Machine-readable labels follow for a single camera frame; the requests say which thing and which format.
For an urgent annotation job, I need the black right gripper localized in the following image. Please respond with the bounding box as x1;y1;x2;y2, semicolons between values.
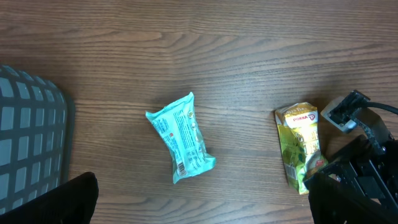
316;135;397;212

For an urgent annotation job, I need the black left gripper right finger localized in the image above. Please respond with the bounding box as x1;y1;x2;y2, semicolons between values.
308;173;397;224

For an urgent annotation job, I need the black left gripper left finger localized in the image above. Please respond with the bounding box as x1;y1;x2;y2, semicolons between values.
1;172;99;224

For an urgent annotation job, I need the green juice pouch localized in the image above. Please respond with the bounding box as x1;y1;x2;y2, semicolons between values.
274;102;328;195

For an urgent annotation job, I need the teal snack packet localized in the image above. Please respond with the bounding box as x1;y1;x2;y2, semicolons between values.
146;93;216;184

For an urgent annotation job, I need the grey plastic basket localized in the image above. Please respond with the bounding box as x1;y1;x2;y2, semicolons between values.
1;65;68;214

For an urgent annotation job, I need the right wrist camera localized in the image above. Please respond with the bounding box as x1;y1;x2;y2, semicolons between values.
321;90;397;155

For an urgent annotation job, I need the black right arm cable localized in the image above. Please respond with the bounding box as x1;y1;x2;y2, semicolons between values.
365;101;398;115

